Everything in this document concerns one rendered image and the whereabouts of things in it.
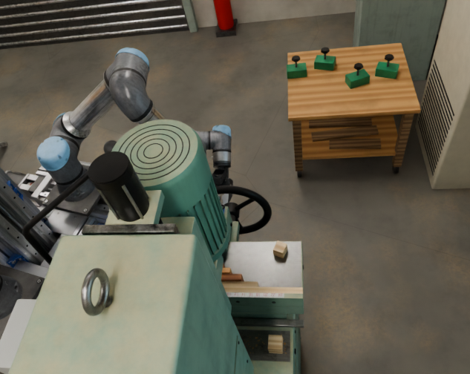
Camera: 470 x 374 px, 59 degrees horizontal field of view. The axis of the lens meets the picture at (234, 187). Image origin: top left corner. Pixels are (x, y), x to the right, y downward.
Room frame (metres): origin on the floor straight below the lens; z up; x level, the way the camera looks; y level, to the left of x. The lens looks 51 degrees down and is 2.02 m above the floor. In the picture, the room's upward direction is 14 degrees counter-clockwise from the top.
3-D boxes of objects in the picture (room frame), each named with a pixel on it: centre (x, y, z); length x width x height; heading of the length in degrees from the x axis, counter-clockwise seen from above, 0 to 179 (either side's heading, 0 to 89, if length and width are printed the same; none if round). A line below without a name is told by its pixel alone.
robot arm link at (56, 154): (1.18, 0.61, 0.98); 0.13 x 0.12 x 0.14; 171
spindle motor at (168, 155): (0.54, 0.13, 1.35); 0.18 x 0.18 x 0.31
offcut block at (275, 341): (0.38, 0.00, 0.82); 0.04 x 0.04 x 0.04; 73
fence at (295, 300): (0.52, 0.18, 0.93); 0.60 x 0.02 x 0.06; 74
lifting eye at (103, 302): (0.27, 0.21, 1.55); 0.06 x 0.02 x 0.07; 164
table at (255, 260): (0.66, 0.14, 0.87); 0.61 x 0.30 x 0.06; 74
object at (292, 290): (0.54, 0.18, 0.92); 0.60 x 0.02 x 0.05; 74
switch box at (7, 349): (0.27, 0.35, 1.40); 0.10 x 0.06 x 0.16; 164
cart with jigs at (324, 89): (1.75, -0.74, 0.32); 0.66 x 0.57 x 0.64; 75
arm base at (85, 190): (1.17, 0.61, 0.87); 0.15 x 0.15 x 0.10
